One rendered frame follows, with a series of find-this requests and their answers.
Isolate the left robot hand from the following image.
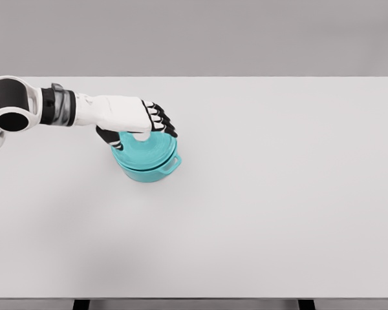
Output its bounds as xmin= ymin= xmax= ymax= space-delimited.
xmin=95 ymin=95 xmax=179 ymax=151

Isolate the teal pot lid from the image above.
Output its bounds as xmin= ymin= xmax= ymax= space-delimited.
xmin=111 ymin=130 xmax=177 ymax=171

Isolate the teal pot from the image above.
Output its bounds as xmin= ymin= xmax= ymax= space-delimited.
xmin=114 ymin=154 xmax=182 ymax=183

